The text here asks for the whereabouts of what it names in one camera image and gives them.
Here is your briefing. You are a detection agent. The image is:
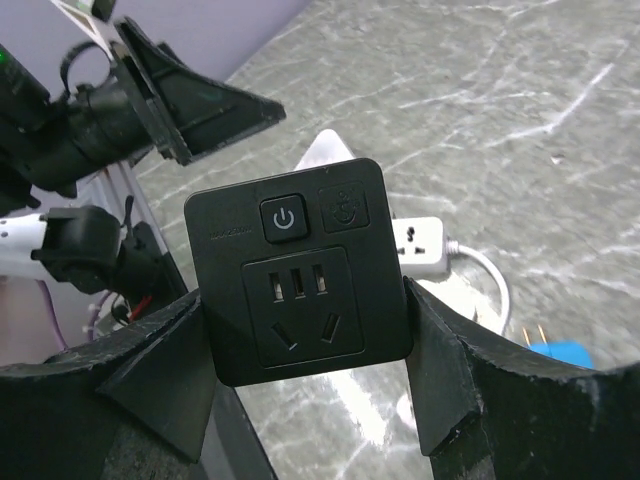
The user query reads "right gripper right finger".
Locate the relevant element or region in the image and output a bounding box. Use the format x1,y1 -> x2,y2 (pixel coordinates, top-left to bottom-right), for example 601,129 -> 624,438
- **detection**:
405,280 -> 639,479

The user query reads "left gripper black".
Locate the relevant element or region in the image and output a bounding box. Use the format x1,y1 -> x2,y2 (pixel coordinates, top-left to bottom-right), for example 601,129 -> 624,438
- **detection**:
59,17 -> 286,173

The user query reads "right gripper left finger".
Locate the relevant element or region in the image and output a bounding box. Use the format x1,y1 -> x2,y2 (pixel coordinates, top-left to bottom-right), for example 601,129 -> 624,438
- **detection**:
1,292 -> 275,479

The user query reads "black socket adapter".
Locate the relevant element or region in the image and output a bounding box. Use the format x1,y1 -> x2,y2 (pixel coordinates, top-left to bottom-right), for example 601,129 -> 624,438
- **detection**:
184,158 -> 413,387

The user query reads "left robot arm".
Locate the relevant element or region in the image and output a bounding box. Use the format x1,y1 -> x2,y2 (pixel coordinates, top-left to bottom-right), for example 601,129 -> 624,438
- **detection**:
1,17 -> 286,300

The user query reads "blue plug adapter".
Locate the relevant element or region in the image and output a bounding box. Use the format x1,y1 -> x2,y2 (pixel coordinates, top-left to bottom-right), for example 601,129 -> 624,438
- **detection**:
522,325 -> 594,369

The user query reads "small white power strip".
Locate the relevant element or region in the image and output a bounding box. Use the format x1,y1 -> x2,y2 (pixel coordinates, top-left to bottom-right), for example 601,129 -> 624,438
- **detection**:
392,216 -> 450,280

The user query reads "white power strip cord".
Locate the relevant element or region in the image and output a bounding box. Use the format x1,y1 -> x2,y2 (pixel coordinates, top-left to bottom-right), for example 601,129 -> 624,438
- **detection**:
444,239 -> 512,336

